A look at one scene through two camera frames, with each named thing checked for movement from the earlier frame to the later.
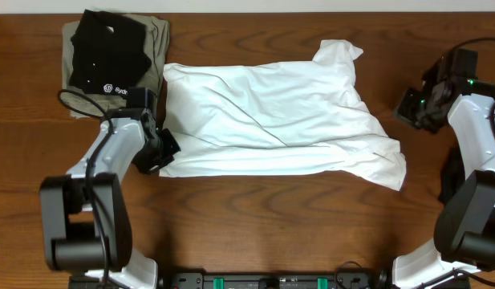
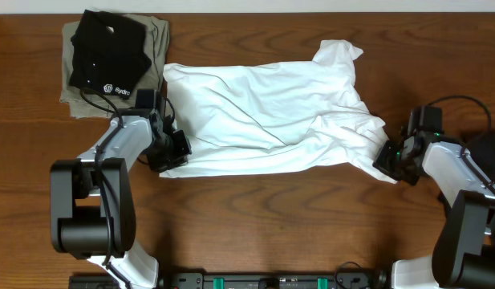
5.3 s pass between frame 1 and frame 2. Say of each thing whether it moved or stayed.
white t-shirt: stayed
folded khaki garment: stayed
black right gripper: moved
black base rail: stayed
